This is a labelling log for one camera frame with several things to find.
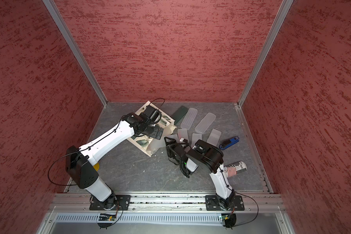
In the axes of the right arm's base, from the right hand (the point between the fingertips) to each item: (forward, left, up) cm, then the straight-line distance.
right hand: (164, 142), depth 93 cm
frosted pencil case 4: (+9, -12, -3) cm, 15 cm away
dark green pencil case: (+27, -10, -4) cm, 29 cm away
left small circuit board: (-39, +29, -6) cm, 49 cm away
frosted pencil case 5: (-3, +5, +3) cm, 6 cm away
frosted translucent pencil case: (+18, -31, -4) cm, 36 cm away
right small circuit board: (-40, -33, -6) cm, 52 cm away
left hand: (-2, +5, +13) cm, 14 cm away
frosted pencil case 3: (+6, -22, -5) cm, 23 cm away
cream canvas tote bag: (-4, +11, +7) cm, 14 cm away
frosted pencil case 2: (+22, -18, -4) cm, 29 cm away
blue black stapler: (-1, -43, -1) cm, 43 cm away
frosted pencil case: (+6, -35, -5) cm, 36 cm away
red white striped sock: (-18, -42, -2) cm, 46 cm away
